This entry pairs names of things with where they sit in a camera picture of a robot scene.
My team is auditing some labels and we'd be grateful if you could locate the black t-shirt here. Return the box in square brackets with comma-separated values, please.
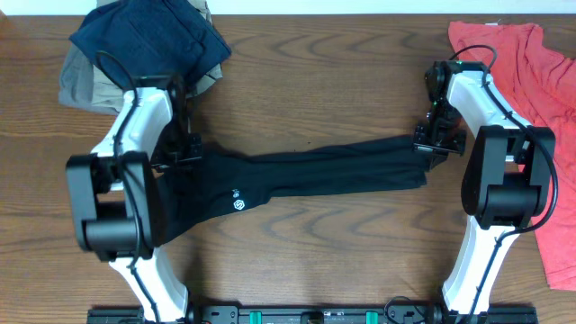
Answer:
[157, 136, 429, 241]

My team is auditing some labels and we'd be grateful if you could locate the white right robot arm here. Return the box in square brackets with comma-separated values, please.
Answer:
[413, 59, 558, 323]

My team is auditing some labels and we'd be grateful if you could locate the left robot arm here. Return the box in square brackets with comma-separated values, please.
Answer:
[66, 75, 199, 323]

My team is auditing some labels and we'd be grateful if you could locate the folded beige garment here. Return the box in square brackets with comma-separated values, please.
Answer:
[92, 0, 223, 104]

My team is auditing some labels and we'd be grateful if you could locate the red t-shirt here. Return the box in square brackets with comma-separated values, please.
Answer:
[448, 22, 575, 291]

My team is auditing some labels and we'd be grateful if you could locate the folded grey garment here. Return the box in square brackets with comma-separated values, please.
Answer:
[58, 45, 123, 115]

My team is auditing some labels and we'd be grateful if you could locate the folded navy blue garment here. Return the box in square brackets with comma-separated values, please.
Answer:
[69, 0, 231, 86]

